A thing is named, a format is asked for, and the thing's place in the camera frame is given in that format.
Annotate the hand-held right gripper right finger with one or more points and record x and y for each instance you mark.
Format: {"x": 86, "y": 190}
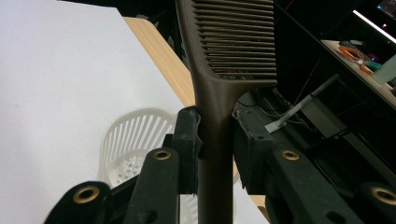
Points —
{"x": 252, "y": 149}

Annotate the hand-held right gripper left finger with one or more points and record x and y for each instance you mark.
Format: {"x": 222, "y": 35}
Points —
{"x": 186, "y": 149}

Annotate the white slotted plastic basket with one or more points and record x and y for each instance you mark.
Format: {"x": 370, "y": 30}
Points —
{"x": 130, "y": 133}

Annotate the grey metal stand leg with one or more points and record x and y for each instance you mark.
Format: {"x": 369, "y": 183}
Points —
{"x": 300, "y": 105}

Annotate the background desk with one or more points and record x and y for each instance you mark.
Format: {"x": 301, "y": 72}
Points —
{"x": 333, "y": 46}

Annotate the teal item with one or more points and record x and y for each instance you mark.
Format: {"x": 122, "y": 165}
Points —
{"x": 373, "y": 65}

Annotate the pale green container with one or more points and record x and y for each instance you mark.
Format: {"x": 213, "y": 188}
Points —
{"x": 386, "y": 71}

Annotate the white light strip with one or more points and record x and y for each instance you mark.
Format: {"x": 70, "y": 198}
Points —
{"x": 373, "y": 26}

